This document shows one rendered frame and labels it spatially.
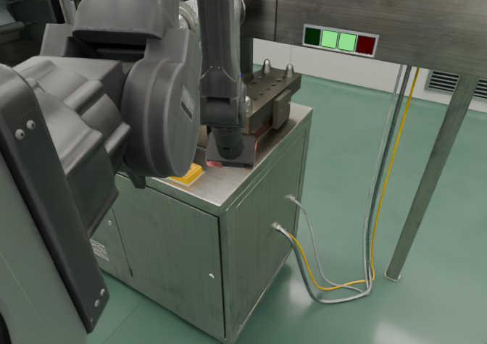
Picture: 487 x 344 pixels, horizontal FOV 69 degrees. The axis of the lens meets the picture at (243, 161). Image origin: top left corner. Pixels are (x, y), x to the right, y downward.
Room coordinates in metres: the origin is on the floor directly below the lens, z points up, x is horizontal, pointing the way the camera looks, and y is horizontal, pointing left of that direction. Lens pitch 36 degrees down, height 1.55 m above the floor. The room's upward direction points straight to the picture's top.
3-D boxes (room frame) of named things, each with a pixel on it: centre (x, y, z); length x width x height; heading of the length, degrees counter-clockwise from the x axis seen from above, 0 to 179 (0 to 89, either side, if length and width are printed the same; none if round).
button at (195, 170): (0.83, 0.17, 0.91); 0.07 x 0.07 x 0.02; 59
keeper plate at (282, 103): (1.12, -0.14, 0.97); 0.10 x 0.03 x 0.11; 149
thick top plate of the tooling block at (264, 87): (1.16, -0.05, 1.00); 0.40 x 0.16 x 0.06; 149
